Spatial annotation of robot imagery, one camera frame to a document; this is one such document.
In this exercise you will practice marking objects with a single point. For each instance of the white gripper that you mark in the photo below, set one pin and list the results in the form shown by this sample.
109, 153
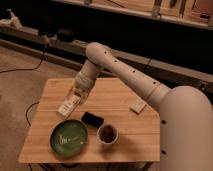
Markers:
79, 90

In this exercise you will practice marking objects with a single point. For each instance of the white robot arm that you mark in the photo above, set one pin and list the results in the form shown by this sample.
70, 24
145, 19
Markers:
186, 114

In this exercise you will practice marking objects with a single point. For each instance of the green ceramic bowl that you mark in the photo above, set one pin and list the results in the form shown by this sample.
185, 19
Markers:
68, 138

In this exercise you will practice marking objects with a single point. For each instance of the black smartphone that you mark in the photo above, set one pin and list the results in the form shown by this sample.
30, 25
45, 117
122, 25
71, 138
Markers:
92, 120

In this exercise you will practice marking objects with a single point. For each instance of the white cup with dark liquid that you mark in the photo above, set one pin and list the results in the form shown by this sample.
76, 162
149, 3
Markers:
107, 134

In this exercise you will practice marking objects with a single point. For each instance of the black box on ledge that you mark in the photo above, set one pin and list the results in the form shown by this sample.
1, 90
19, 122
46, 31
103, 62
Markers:
65, 35

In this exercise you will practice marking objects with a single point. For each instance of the small beige block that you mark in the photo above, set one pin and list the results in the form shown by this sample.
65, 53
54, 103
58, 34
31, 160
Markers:
138, 106

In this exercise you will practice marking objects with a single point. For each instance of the white object on ledge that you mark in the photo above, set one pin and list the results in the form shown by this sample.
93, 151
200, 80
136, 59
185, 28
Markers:
13, 21

